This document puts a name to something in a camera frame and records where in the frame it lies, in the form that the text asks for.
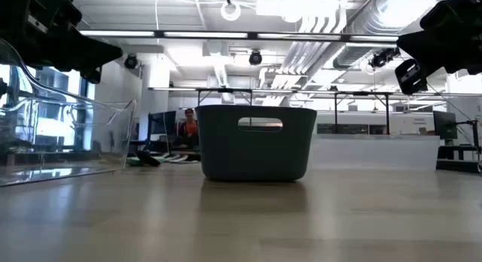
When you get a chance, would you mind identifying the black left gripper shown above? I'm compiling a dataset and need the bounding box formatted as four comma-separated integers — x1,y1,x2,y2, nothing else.
0,0,124,84

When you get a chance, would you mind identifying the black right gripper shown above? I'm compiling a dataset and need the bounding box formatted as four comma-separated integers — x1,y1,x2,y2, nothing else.
395,0,482,96

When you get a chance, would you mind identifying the large teal-handled spoon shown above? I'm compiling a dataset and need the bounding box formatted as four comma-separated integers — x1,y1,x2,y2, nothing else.
167,154,200,165

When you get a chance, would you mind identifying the black ceiling spotlight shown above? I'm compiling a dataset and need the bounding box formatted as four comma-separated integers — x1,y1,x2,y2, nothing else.
368,47,402,70
248,50,264,66
123,53,139,70

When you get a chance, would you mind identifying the black computer monitor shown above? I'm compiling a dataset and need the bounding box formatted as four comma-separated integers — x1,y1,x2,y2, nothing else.
432,110,459,141
147,110,178,142

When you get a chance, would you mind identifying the clear plastic tray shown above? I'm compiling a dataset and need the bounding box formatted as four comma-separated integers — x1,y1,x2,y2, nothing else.
0,38,138,188

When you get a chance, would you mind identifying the translucent white plastic container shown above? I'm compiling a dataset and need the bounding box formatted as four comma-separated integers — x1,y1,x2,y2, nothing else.
307,133,441,172

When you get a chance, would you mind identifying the dark office desk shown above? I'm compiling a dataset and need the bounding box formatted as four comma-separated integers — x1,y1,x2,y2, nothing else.
435,145,482,175

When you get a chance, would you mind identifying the long linear ceiling light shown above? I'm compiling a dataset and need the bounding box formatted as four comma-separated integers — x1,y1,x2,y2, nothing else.
78,29,401,43

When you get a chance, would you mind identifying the person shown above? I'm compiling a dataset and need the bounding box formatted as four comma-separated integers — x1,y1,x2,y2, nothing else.
179,108,200,149

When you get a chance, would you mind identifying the dark teal plastic bin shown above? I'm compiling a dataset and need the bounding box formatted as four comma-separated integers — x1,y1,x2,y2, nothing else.
194,105,318,182

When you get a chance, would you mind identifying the silver ventilation duct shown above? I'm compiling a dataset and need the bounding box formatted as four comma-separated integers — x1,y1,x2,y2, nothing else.
333,0,426,70

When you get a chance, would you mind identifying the black metal frame stand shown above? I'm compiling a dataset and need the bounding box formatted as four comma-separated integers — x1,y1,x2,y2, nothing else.
196,87,254,107
334,90,392,136

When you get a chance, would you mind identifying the white ring ceiling fixture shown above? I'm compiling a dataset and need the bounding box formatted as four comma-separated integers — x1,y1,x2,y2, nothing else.
220,1,242,22

